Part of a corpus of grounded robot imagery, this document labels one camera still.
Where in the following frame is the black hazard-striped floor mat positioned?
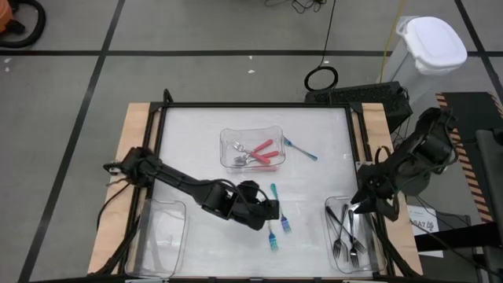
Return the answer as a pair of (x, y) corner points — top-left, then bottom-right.
(435, 91), (503, 224)

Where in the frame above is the black coiled floor cable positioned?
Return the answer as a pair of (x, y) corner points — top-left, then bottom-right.
(303, 0), (340, 93)

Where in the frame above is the clear plastic bin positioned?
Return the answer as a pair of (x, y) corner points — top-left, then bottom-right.
(218, 125), (287, 175)
(323, 195), (386, 275)
(124, 198), (189, 279)

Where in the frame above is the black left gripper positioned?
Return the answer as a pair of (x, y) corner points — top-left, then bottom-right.
(229, 179), (281, 232)

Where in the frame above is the yellow hanging cable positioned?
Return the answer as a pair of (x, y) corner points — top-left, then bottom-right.
(378, 0), (406, 84)

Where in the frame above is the wooden table board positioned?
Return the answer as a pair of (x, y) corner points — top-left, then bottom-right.
(86, 101), (424, 276)

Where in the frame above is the iridescent rainbow fork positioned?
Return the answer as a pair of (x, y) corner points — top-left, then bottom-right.
(266, 222), (280, 253)
(282, 136), (319, 162)
(270, 182), (292, 234)

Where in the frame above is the orange vacuum cleaner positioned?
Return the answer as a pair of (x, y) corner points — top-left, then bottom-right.
(0, 0), (47, 50)

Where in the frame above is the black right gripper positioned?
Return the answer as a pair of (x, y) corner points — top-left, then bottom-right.
(350, 162), (401, 222)

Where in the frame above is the white trash can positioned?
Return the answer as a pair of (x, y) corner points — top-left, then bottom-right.
(383, 15), (468, 104)

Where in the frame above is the white paper sheet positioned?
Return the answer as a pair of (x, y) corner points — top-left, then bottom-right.
(406, 204), (446, 259)

